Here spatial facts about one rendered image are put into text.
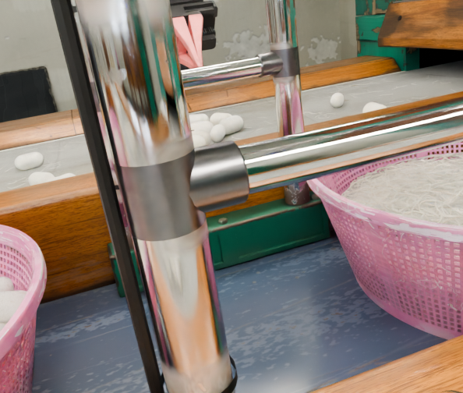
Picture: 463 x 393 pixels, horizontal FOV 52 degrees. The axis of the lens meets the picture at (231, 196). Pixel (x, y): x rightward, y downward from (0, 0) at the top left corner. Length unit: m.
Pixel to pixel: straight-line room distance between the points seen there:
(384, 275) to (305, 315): 0.07
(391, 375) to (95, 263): 0.30
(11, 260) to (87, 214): 0.09
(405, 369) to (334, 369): 0.13
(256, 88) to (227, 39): 1.91
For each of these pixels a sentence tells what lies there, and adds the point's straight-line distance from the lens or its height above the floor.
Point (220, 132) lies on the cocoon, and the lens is 0.56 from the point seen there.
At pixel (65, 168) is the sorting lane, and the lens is 0.58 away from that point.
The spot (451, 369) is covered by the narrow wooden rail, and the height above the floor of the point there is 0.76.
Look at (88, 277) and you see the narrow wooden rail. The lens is 0.43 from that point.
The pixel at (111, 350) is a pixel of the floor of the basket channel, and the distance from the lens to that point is 0.36.
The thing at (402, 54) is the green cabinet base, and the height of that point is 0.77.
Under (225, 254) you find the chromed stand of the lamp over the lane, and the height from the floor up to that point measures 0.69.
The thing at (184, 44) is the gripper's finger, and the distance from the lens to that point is 0.67.
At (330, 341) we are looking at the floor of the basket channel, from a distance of 0.33.
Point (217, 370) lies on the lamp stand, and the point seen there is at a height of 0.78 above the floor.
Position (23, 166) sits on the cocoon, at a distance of 0.61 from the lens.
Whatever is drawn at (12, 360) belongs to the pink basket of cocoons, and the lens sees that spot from 0.25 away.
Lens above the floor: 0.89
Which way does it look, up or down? 21 degrees down
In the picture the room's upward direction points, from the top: 8 degrees counter-clockwise
